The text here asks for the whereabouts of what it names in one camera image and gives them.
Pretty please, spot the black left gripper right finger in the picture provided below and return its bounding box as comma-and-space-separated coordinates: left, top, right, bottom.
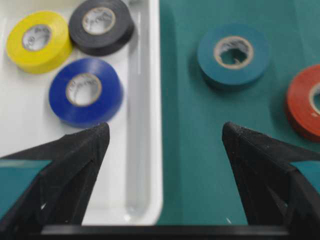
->
222, 122, 320, 233

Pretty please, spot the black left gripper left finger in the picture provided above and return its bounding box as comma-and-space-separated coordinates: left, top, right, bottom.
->
0, 123, 110, 233

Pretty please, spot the red tape roll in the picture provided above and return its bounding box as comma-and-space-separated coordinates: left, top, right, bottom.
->
285, 64, 320, 143

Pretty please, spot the blue tape roll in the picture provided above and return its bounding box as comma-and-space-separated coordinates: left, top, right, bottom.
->
48, 57, 124, 128

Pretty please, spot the yellow tape roll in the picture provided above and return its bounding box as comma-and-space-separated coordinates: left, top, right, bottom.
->
6, 11, 73, 74

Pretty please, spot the black tape roll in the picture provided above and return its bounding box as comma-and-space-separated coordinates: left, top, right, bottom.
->
68, 0, 135, 56

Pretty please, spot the white plastic case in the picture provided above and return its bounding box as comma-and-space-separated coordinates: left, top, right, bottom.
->
0, 0, 163, 225

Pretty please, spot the teal tape roll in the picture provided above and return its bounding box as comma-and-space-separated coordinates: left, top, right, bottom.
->
196, 24, 270, 90

